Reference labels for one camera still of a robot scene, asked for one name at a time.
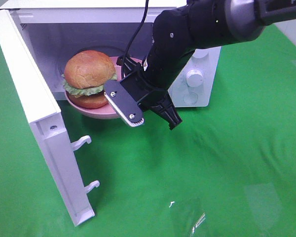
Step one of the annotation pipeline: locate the green table cloth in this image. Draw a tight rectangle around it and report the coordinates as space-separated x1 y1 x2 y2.
0 26 296 237

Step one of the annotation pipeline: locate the clear tape patch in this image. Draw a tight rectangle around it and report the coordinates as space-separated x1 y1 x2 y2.
244 183 282 231
169 198 208 237

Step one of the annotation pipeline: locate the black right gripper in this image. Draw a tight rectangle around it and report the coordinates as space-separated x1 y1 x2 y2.
116 55 185 130

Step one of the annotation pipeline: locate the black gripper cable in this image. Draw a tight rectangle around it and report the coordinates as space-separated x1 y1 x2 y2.
118 0 150 75

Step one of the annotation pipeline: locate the white microwave door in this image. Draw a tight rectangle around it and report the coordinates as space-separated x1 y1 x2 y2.
0 10 100 226

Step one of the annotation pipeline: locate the lower white microwave knob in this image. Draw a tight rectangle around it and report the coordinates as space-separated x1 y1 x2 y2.
186 69 204 87

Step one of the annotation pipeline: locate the burger with lettuce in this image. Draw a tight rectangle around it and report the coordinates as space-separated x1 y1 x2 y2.
63 50 117 109

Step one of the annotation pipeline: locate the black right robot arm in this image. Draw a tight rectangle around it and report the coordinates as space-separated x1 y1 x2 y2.
106 0 296 128

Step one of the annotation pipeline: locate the pink plate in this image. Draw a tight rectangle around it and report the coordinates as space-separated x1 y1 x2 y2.
65 56 121 119

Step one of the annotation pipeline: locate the round microwave door button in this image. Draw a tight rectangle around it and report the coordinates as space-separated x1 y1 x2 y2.
183 92 198 105

